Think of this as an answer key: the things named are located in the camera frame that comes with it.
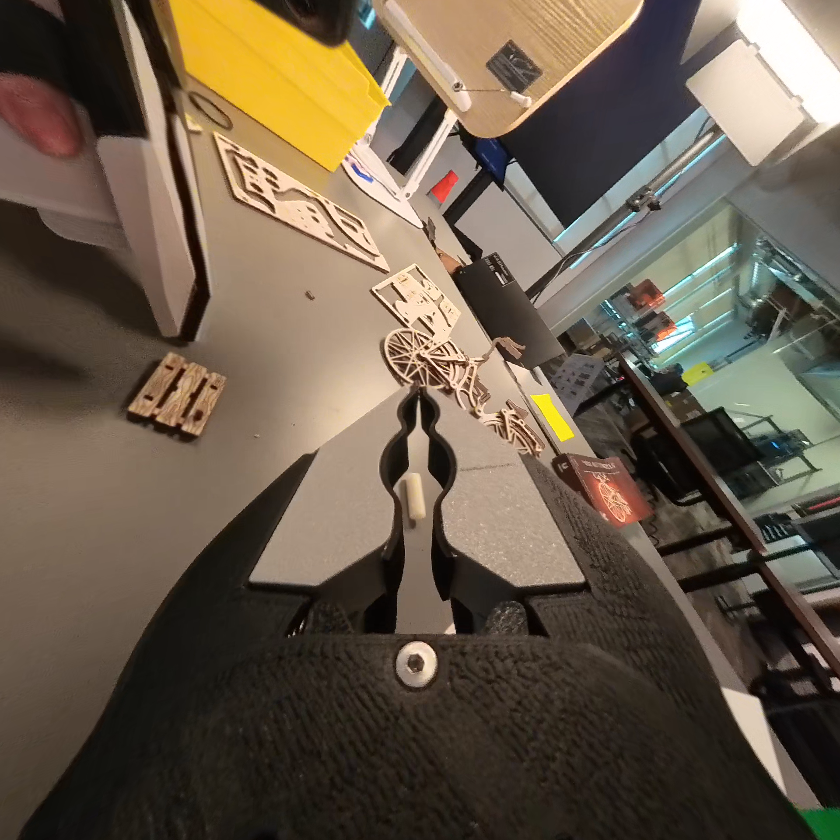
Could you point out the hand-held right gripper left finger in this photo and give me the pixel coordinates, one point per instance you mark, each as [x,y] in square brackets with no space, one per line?
[321,518]

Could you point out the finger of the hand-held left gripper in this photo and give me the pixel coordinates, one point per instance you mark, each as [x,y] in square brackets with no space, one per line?
[154,236]
[59,190]

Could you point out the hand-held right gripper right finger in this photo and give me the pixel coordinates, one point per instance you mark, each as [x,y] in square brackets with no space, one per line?
[505,525]

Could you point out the wooden bicycle model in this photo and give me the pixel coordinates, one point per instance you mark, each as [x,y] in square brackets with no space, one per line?
[459,384]

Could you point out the brown model kit box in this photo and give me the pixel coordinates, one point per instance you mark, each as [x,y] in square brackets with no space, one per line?
[607,492]

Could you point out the small wooden parts sheet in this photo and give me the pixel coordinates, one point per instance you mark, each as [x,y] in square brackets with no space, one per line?
[420,308]

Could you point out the person's left hand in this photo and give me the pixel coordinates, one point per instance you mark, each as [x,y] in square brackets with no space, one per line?
[39,115]

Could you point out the small white cylinder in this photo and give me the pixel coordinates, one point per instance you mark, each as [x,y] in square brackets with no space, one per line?
[415,499]

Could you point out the yellow sticky note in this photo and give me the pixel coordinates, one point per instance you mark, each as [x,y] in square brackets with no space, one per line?
[552,417]

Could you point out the large wooden cutout sheet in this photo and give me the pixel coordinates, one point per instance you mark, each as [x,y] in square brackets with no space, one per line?
[305,213]

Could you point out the printed instruction sheet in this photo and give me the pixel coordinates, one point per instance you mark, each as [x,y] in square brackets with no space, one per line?
[577,380]

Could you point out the slotted wooden block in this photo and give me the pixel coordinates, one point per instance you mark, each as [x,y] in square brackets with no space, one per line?
[177,397]

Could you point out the yellow plastic bin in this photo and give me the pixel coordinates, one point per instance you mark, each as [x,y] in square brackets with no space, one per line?
[275,85]

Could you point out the black flat pad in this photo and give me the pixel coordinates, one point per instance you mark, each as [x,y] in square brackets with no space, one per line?
[505,302]

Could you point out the black mesh office chair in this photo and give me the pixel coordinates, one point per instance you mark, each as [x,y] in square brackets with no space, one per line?
[718,436]

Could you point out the white paper with blue print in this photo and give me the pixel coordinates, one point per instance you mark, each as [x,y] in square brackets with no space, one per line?
[384,190]

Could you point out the long brown desk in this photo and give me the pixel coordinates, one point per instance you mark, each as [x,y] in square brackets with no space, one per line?
[741,518]

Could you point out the yellow box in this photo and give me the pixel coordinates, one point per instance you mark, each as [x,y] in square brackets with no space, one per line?
[697,375]

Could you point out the small brown wooden part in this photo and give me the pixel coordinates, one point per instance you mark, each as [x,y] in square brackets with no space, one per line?
[450,261]

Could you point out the red cup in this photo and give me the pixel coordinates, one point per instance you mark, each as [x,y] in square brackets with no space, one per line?
[445,187]

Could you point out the dark blue partition panel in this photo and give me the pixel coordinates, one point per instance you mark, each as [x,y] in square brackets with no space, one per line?
[590,157]

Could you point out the green plastic bin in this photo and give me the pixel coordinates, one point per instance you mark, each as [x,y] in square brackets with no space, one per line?
[824,828]

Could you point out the light wooden board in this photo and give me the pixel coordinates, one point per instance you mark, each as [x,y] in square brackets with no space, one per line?
[564,26]

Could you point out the white rectangular light panel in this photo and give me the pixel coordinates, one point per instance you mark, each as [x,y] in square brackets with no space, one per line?
[748,98]

